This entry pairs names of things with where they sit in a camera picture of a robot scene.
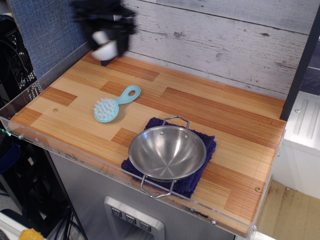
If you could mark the dark left vertical post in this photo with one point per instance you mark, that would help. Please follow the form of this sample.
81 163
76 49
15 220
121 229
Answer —
105 62

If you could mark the clear acrylic table guard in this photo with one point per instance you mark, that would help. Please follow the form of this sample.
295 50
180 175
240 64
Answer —
87 154

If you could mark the stainless steel two-handled bowl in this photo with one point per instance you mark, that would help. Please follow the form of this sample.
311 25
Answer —
167 153

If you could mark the dark right vertical post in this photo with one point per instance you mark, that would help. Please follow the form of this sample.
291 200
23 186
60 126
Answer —
302 67

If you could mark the white toy mushroom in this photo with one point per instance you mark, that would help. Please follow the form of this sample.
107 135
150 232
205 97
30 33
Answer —
107 49

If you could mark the dark vertical post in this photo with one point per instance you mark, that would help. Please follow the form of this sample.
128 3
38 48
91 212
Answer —
302 67
105 62

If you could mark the silver button panel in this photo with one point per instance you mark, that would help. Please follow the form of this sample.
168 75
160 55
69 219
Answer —
129 223

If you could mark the light blue scrub brush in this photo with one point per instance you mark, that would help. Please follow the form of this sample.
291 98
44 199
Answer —
107 109

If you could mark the black plastic crate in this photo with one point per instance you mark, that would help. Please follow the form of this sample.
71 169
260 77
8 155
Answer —
17 56

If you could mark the white ridged box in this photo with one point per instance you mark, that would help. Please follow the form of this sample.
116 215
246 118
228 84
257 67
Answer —
303 125

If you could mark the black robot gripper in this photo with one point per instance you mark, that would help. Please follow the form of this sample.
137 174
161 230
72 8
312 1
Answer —
95 15

